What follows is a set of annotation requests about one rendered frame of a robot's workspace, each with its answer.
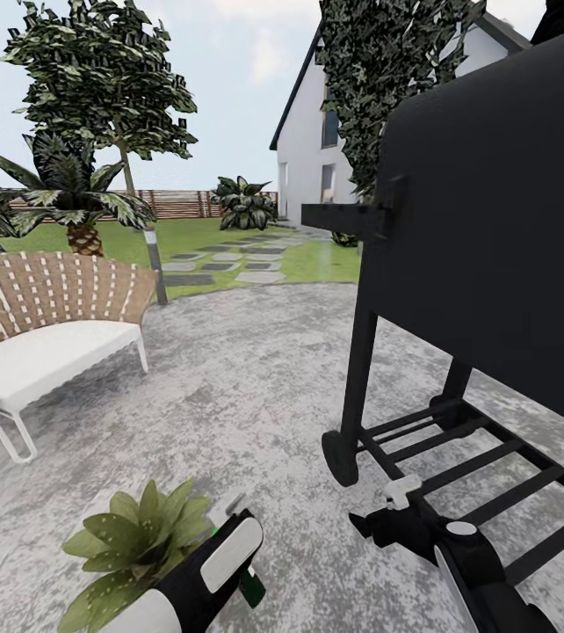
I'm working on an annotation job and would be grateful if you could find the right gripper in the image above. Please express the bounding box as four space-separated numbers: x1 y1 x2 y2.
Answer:
349 498 421 550

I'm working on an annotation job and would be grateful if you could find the insectifuge atomizer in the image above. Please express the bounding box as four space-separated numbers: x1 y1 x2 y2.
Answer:
237 569 265 609

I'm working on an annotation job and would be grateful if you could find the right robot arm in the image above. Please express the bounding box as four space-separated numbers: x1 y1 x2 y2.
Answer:
349 474 558 633

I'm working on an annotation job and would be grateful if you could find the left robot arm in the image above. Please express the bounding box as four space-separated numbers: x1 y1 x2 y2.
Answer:
97 484 264 633

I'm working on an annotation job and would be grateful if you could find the garden chair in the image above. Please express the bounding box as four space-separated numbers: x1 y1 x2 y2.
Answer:
0 251 158 463

